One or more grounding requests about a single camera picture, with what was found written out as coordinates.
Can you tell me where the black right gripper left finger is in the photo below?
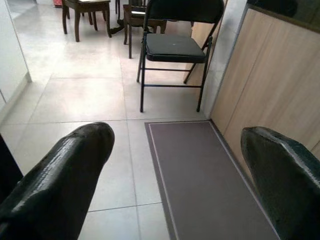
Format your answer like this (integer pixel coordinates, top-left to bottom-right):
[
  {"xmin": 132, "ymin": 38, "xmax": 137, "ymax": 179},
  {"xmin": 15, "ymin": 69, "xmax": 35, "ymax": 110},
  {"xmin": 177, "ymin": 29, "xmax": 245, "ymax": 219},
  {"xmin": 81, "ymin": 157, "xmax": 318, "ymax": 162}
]
[{"xmin": 0, "ymin": 121, "xmax": 116, "ymax": 240}]

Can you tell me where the light wooden cabinet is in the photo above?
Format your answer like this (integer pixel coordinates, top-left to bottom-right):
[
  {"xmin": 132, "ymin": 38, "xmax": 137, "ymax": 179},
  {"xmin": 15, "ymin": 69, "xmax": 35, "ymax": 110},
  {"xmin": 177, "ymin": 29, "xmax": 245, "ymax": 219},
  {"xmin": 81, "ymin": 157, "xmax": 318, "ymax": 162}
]
[{"xmin": 209, "ymin": 0, "xmax": 320, "ymax": 176}]

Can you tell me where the dark wooden slatted chair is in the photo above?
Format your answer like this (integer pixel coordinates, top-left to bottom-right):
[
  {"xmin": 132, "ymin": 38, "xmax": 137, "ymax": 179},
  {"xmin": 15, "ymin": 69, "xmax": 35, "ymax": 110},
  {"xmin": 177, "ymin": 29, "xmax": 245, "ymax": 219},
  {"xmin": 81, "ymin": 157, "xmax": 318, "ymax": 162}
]
[{"xmin": 123, "ymin": 0, "xmax": 168, "ymax": 60}]

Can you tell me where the brown floor mat white border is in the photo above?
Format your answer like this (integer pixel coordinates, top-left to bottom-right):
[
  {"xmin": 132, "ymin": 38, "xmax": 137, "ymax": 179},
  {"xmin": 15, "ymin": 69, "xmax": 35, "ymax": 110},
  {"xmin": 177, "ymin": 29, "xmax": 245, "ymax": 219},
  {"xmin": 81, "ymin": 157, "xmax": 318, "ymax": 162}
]
[{"xmin": 144, "ymin": 120, "xmax": 281, "ymax": 240}]

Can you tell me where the dark wooden chair white seat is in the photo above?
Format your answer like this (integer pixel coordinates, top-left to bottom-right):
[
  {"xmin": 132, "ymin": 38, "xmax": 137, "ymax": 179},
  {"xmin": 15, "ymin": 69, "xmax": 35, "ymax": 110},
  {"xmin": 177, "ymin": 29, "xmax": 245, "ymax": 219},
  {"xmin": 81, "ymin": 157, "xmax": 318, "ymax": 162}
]
[{"xmin": 61, "ymin": 0, "xmax": 113, "ymax": 43}]

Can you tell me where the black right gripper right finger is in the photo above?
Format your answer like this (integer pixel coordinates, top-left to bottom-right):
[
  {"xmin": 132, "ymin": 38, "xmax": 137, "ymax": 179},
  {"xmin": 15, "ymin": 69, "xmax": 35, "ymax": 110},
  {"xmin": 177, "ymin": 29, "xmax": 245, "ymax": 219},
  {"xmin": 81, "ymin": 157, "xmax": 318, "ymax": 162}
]
[{"xmin": 240, "ymin": 126, "xmax": 320, "ymax": 240}]

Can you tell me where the black folding chair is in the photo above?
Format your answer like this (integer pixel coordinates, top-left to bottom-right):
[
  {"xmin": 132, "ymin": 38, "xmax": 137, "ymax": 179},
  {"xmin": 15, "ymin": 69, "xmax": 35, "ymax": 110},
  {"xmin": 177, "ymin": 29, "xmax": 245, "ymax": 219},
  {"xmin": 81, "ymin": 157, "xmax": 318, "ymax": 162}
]
[{"xmin": 136, "ymin": 0, "xmax": 225, "ymax": 113}]

